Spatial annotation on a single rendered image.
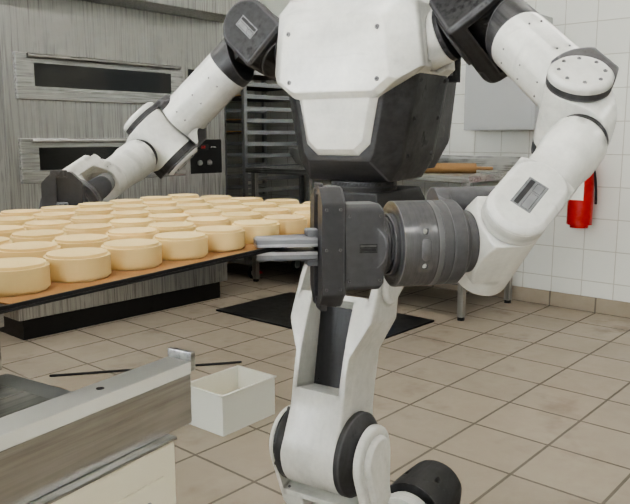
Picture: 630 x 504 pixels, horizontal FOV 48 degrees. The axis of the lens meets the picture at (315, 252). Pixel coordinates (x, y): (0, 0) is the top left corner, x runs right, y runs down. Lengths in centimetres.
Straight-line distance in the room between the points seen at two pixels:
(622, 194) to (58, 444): 435
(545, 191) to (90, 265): 45
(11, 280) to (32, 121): 361
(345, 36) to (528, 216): 54
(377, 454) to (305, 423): 13
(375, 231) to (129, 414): 28
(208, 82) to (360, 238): 74
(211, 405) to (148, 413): 212
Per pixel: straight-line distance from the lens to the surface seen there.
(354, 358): 119
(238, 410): 279
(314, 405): 121
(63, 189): 106
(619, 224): 475
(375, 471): 123
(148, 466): 66
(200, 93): 139
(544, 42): 104
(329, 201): 68
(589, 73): 94
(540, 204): 75
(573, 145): 87
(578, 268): 487
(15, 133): 408
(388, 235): 70
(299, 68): 121
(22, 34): 415
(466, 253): 72
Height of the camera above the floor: 111
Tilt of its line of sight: 9 degrees down
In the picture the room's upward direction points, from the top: straight up
